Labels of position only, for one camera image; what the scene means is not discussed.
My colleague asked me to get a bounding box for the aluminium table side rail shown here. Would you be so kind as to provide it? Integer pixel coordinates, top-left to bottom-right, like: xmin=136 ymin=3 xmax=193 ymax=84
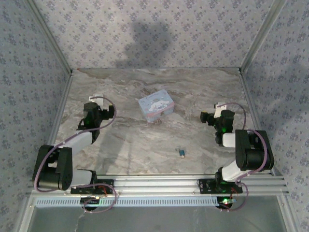
xmin=238 ymin=68 xmax=278 ymax=176
xmin=37 ymin=70 xmax=74 ymax=178

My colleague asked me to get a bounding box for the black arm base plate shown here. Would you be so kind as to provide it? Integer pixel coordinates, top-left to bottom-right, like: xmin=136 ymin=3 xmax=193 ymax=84
xmin=70 ymin=178 xmax=115 ymax=195
xmin=198 ymin=178 xmax=243 ymax=195

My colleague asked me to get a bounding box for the pastel cartoon tin box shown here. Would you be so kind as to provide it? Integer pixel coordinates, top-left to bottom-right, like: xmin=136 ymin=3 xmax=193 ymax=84
xmin=138 ymin=88 xmax=176 ymax=124

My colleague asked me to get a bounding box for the white slotted cable duct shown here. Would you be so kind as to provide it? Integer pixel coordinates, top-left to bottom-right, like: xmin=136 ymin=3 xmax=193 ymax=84
xmin=32 ymin=195 xmax=283 ymax=208

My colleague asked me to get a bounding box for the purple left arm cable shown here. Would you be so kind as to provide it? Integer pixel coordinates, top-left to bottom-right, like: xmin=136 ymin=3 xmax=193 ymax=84
xmin=32 ymin=96 xmax=118 ymax=214

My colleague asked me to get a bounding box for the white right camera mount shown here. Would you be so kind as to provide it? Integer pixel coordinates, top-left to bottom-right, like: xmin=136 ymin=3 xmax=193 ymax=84
xmin=215 ymin=102 xmax=227 ymax=118

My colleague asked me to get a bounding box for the aluminium front rail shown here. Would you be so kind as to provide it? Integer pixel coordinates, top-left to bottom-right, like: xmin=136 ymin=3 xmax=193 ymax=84
xmin=26 ymin=173 xmax=290 ymax=197

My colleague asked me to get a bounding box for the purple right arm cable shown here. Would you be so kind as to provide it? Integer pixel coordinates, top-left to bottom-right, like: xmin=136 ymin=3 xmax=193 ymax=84
xmin=218 ymin=102 xmax=270 ymax=213

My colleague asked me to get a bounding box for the aluminium corner post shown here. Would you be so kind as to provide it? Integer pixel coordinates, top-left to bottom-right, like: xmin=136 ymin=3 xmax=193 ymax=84
xmin=24 ymin=0 xmax=73 ymax=74
xmin=239 ymin=0 xmax=287 ymax=71

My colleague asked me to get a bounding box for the control board with LED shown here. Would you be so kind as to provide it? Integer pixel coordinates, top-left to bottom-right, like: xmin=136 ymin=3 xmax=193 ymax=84
xmin=80 ymin=196 xmax=101 ymax=206
xmin=216 ymin=196 xmax=237 ymax=209

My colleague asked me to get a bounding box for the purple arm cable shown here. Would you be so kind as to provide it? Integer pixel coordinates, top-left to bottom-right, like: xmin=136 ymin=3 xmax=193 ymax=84
xmin=32 ymin=96 xmax=118 ymax=214
xmin=218 ymin=102 xmax=270 ymax=213

